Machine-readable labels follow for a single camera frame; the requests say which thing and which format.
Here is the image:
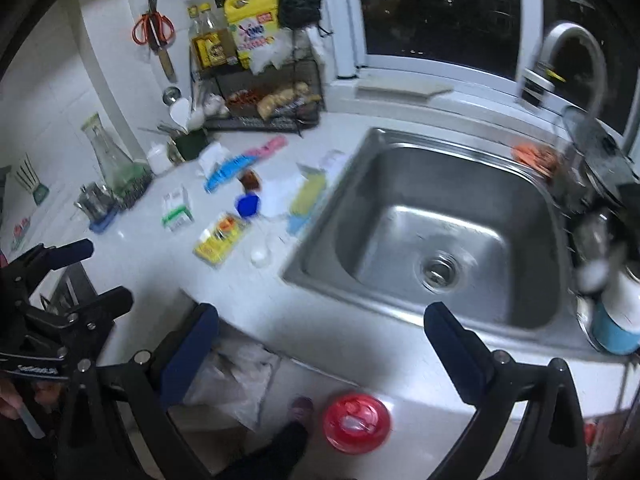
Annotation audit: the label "metal chopsticks bundle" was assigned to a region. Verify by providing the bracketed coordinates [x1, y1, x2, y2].
[139, 122, 187, 139]

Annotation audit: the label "white framed window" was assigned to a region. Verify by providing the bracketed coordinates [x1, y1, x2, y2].
[320, 0, 640, 136]

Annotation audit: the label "green utensil holder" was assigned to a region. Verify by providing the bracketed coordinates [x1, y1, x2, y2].
[170, 127, 209, 162]

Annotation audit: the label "stainless steel sink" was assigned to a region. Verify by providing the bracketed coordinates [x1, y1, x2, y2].
[282, 126, 581, 333]

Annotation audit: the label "red round bin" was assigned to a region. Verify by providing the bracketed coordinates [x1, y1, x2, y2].
[322, 394, 392, 455]

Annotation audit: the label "small brown sauce cup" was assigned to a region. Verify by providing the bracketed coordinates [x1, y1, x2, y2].
[237, 169, 263, 194]

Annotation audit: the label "red chilies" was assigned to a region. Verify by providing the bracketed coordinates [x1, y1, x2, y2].
[225, 89, 261, 109]

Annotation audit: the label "person's left hand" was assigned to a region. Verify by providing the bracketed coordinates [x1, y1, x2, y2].
[0, 379, 57, 441]

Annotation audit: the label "white and blue bowl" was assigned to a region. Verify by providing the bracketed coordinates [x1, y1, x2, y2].
[575, 265, 640, 356]

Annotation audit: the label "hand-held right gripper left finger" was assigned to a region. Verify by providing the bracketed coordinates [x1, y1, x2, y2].
[55, 302, 221, 480]

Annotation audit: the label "blue packet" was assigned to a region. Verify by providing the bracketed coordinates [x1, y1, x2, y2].
[204, 155, 256, 194]

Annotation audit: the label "white tissue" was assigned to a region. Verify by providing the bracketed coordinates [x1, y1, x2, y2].
[257, 170, 308, 219]

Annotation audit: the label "blue cap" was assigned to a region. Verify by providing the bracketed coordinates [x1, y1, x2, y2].
[235, 194, 264, 221]

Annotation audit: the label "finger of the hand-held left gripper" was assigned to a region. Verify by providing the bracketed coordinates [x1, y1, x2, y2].
[25, 286, 135, 361]
[7, 239, 96, 286]

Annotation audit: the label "white and pink packet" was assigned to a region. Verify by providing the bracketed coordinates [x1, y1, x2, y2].
[320, 150, 351, 174]

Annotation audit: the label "pale stone slab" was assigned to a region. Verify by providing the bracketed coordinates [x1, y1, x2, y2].
[357, 77, 454, 104]

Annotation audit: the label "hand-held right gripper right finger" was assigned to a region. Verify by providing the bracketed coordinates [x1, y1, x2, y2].
[423, 302, 590, 480]

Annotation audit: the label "clear glass bottle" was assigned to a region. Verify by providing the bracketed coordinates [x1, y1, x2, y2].
[81, 112, 146, 197]

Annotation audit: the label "dark steel wool scrubber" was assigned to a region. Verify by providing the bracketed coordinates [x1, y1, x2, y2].
[117, 170, 153, 209]

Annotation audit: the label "pile of metal dishes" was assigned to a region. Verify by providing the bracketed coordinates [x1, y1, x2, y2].
[550, 170, 640, 301]

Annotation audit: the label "translucent plastic bag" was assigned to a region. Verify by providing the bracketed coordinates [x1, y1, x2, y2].
[187, 337, 281, 431]

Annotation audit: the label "garlic bulbs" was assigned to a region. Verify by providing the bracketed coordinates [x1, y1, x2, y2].
[200, 95, 229, 118]

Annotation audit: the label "grey curved faucet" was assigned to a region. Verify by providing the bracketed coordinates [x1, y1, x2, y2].
[517, 21, 609, 117]

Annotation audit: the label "black wire rack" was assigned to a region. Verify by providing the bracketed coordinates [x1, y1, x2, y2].
[190, 27, 326, 134]

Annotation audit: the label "bag of ginger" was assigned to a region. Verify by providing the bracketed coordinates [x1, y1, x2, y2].
[256, 81, 311, 118]

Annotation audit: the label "white paper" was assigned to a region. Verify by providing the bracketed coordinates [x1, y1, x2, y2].
[196, 141, 231, 178]

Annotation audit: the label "orange handled scissors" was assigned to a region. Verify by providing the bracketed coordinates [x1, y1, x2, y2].
[132, 0, 176, 53]

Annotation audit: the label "green hanging brush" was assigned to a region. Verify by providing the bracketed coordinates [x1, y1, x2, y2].
[12, 155, 51, 206]

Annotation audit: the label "cooking oil bottle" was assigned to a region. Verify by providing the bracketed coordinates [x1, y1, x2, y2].
[198, 2, 238, 68]
[187, 5, 211, 68]

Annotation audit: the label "yellow brush with blue handle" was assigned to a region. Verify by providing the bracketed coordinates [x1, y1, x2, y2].
[287, 172, 329, 236]

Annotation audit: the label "black bag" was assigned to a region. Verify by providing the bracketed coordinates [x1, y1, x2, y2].
[277, 0, 334, 38]

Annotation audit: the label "orange cloth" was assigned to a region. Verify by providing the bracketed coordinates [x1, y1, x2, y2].
[512, 144, 559, 177]

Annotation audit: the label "green and white box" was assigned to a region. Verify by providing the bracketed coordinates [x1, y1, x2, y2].
[161, 186, 195, 232]

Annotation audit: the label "person's dark trouser leg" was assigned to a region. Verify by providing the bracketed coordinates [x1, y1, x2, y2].
[220, 420, 311, 480]

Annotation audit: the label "person's pink slipper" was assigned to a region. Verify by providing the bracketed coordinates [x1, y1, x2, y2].
[289, 396, 316, 426]

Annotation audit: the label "metal scourer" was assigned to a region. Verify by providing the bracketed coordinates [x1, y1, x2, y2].
[75, 183, 118, 222]

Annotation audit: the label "yellow packet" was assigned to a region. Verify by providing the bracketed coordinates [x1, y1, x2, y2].
[194, 211, 251, 267]

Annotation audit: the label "small white cup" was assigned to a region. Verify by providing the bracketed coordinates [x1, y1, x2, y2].
[250, 240, 274, 267]

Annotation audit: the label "white plastic bag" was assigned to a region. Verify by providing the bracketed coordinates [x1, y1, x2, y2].
[247, 35, 297, 74]

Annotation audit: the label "yellow plastic jug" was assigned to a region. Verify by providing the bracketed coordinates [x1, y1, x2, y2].
[223, 0, 281, 69]

